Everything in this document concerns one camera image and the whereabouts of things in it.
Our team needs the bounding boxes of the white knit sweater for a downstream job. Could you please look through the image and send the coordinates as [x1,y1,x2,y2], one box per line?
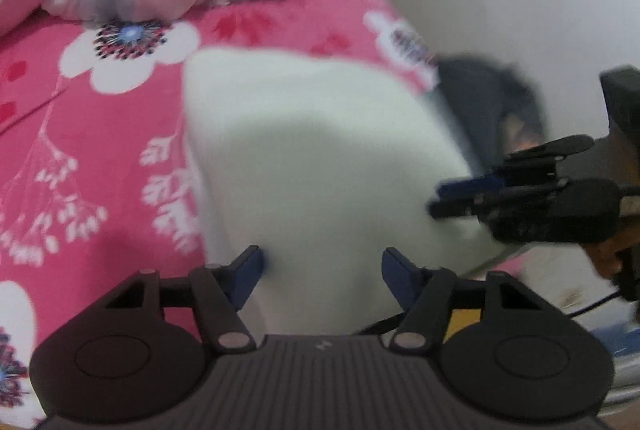
[182,45,506,336]

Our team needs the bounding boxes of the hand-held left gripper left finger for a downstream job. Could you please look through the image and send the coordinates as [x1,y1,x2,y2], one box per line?
[102,245,264,353]

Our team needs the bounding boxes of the dark cloth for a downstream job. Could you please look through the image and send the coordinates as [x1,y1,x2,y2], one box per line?
[436,54,549,167]

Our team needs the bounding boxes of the person's right hand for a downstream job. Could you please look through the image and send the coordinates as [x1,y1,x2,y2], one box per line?
[581,237,627,282]

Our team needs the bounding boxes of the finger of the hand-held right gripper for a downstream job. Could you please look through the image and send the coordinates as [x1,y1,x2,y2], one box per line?
[436,134,597,201]
[428,180,573,220]

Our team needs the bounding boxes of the pink floral bed sheet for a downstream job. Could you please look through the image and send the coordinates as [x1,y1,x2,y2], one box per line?
[0,0,533,430]

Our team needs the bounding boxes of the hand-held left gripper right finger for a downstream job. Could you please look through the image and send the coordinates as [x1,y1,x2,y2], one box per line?
[381,247,543,353]

